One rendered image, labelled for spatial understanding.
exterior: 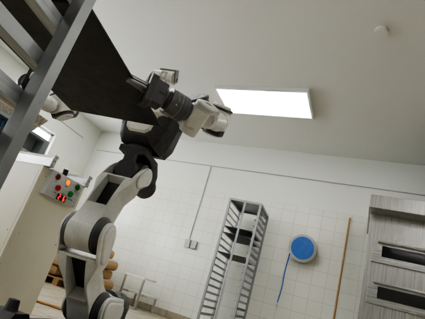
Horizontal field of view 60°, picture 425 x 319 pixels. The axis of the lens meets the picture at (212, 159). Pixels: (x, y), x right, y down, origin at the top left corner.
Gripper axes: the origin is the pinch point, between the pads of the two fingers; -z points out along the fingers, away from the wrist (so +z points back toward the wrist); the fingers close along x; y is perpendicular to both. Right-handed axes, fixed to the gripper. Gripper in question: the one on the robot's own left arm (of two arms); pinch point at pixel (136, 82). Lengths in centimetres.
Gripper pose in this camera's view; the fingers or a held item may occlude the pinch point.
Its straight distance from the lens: 117.4
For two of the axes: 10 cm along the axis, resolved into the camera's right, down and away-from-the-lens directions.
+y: 5.6, -1.4, -8.1
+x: 2.7, -9.0, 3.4
